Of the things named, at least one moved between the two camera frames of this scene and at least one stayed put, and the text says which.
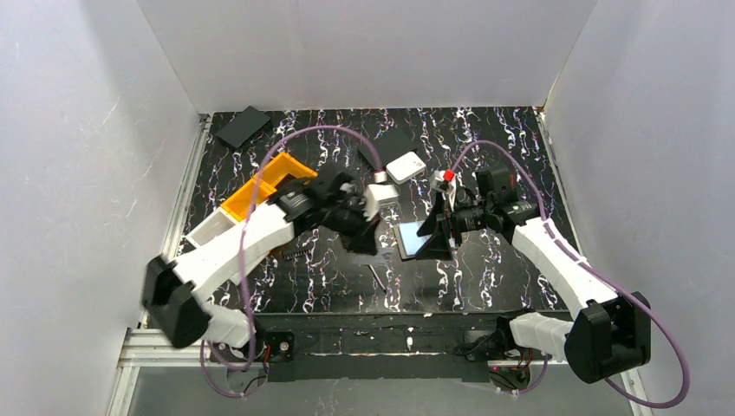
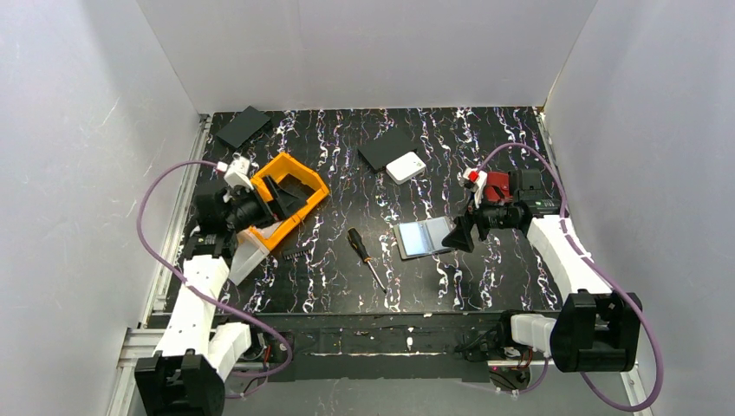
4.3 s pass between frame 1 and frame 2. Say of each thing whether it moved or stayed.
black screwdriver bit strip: stayed
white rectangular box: stayed
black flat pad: stayed
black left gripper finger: moved
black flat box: stayed
